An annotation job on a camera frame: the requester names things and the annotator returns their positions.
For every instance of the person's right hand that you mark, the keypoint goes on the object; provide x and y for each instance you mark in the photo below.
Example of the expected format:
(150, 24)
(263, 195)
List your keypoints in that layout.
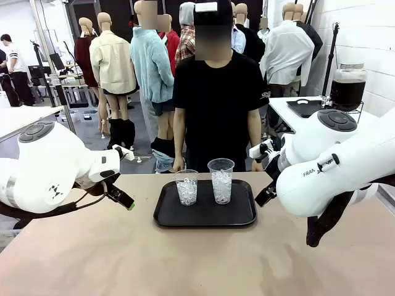
(178, 166)

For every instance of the person's left forearm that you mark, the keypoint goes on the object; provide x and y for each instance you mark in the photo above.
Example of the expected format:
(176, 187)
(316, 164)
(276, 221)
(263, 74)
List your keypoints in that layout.
(254, 138)

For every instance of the mannequin in cream jacket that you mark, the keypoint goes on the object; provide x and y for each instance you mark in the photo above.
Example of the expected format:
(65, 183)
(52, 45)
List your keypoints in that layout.
(111, 64)

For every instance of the short clear plastic cup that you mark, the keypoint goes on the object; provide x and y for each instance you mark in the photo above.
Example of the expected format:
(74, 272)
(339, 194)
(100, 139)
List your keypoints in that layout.
(186, 191)

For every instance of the black tripod stand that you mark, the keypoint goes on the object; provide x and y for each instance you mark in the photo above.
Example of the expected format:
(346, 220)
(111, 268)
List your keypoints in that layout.
(331, 61)

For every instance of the white side table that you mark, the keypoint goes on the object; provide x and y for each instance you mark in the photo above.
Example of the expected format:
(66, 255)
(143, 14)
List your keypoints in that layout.
(281, 108)

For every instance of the person's right forearm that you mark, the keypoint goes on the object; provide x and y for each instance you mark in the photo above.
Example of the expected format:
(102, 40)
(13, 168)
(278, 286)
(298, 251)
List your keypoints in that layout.
(179, 145)

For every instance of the small black serving tray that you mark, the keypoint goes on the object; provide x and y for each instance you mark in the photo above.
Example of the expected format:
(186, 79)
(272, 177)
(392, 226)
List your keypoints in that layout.
(304, 111)

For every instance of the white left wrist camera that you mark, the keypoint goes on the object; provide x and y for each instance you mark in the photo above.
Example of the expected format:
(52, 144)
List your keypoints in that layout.
(125, 152)

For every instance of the white work table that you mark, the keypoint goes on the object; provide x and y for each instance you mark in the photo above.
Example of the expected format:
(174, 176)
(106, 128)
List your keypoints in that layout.
(18, 120)

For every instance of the lowered black and denim trousers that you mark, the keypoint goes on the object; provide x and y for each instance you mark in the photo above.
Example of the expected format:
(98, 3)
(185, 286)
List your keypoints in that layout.
(162, 148)

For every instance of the person in dark clothes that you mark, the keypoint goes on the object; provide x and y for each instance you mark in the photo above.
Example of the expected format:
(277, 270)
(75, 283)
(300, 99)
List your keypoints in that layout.
(2, 61)

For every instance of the glass drink dispenser jar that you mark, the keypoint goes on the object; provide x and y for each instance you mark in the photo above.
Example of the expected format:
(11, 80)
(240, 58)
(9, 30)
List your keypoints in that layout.
(348, 89)

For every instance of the mannequin in light blue fleece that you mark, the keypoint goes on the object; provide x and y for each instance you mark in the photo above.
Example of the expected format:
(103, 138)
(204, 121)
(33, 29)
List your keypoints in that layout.
(151, 61)

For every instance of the small white dish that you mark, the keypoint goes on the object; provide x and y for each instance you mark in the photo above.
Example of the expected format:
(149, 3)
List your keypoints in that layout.
(303, 101)

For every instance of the black boom stand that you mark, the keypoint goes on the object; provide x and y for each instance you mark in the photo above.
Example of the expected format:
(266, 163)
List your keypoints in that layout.
(312, 9)

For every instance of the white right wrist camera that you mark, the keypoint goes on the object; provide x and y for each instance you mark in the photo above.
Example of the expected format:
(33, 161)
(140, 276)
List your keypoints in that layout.
(256, 151)

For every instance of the man in white t-shirt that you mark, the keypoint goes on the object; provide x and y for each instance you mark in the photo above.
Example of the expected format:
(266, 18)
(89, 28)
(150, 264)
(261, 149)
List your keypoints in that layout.
(15, 58)

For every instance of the black camera tripod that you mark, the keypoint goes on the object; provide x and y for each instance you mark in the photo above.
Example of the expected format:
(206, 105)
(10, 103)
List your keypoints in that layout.
(60, 95)

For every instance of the metal dispenser tap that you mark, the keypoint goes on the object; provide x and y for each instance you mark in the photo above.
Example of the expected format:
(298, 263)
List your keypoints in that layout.
(326, 101)

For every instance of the tall clear plastic cup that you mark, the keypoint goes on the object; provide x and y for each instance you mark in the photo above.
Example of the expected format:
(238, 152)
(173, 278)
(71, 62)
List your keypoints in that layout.
(221, 188)

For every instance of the black tilted monitor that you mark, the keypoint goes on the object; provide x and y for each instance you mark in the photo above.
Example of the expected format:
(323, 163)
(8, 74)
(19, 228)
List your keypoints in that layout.
(57, 61)

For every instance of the black desktop monitor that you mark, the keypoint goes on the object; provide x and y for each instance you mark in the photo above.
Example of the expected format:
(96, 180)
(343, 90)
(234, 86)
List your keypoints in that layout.
(38, 71)

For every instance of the mannequin in red jacket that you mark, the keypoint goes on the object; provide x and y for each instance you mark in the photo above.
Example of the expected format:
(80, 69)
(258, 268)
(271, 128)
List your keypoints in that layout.
(171, 43)

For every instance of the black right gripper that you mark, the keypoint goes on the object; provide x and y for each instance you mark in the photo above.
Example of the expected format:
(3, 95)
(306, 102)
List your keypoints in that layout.
(273, 166)

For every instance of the mannequin in dark red top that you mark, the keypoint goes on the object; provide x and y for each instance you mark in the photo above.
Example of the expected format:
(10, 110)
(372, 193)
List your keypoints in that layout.
(83, 58)

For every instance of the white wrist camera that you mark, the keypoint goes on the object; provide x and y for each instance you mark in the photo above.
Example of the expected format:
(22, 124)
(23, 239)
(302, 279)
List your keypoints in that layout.
(125, 152)
(256, 151)

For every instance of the cluttered background desk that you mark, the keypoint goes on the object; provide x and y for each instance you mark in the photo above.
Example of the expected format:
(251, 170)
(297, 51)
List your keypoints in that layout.
(74, 92)

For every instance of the mannequin in white shirt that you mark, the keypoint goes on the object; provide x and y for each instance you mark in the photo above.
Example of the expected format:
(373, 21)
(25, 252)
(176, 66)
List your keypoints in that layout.
(287, 55)

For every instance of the mannequin in blue shirt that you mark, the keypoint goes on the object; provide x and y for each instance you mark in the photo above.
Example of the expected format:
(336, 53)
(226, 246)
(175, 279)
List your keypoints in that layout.
(238, 40)

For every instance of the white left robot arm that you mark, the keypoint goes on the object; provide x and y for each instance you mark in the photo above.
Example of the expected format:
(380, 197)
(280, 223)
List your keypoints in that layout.
(46, 160)

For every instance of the mannequin in plaid shirt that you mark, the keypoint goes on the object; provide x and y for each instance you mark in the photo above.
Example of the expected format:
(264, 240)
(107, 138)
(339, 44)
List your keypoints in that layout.
(185, 40)

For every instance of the person in black t-shirt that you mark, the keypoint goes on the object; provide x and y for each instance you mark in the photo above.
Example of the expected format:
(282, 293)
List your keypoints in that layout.
(216, 108)

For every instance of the large black serving tray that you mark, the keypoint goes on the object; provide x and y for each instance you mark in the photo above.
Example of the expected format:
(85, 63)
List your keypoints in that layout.
(205, 216)

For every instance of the person's left hand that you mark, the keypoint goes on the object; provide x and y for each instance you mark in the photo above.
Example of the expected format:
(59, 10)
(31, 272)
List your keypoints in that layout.
(257, 167)

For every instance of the mannequin in black jacket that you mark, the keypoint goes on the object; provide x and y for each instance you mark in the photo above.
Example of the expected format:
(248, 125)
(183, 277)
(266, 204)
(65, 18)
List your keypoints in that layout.
(253, 46)

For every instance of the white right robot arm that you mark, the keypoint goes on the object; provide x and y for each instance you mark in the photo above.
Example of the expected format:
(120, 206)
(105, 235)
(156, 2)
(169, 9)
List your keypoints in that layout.
(339, 166)

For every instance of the silver metal post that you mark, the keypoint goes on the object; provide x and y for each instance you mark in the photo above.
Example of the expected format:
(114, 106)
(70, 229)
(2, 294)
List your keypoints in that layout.
(69, 121)

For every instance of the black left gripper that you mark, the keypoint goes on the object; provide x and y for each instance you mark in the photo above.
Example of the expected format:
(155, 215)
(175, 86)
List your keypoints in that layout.
(92, 188)

